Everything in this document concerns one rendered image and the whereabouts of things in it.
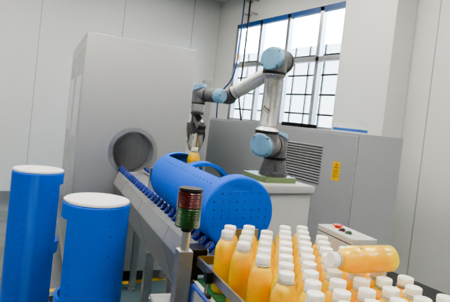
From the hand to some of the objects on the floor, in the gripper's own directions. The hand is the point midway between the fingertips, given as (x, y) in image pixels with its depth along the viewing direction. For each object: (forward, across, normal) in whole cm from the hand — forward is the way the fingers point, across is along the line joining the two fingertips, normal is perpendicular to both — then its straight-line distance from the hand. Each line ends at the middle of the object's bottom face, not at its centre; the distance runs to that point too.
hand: (194, 148), depth 240 cm
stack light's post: (+126, +42, +121) cm, 180 cm away
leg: (+126, +13, -22) cm, 129 cm away
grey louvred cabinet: (+128, -139, -141) cm, 235 cm away
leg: (+127, 0, -121) cm, 175 cm away
